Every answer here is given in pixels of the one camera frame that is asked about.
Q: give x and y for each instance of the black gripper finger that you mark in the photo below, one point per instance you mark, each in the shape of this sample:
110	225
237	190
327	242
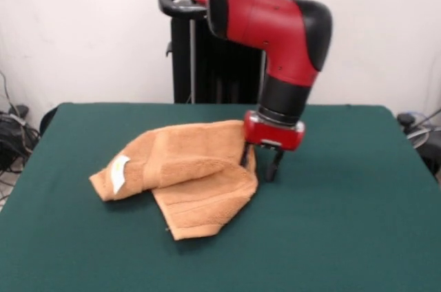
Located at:
246	156
275	166

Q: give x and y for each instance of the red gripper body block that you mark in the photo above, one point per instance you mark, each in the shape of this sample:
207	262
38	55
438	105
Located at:
272	135

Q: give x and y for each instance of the orange terry towel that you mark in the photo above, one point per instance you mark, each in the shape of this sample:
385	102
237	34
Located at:
193	175

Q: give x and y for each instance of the small black device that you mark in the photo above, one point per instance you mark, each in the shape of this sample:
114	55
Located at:
19	110
406	120

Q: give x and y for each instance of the grey round base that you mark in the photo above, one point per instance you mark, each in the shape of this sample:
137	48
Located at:
418	137

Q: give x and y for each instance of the dark green table cloth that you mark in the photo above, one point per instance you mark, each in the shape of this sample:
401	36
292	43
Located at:
86	237

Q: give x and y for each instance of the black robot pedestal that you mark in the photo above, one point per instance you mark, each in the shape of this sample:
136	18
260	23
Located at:
182	64

